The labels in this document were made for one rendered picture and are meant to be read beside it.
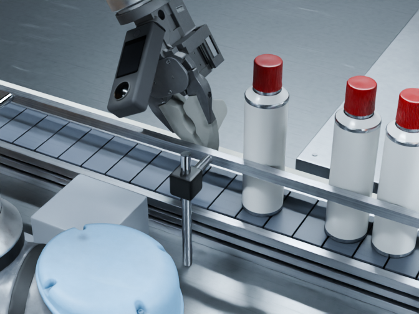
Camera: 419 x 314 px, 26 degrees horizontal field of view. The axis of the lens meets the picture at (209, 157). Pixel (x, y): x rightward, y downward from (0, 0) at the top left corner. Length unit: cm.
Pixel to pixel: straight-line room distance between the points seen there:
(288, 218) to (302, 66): 48
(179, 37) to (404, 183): 33
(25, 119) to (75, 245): 57
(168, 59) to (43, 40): 59
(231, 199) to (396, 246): 22
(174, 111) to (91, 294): 44
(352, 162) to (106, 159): 36
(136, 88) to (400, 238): 35
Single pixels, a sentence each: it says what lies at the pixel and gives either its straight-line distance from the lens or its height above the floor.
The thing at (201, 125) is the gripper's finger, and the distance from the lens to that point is 111.
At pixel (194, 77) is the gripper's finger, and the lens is 108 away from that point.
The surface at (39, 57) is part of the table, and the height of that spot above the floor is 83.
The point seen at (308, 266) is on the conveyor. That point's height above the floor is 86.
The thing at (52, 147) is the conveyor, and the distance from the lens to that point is 126.
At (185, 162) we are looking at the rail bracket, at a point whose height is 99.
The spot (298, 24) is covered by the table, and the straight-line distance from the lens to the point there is 169.
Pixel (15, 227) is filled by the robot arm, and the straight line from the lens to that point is 78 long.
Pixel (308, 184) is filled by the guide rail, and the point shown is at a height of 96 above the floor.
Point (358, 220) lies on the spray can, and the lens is 107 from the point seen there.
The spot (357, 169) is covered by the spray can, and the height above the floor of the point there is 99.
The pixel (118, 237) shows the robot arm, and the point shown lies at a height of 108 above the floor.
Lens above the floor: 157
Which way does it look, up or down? 35 degrees down
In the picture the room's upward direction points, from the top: straight up
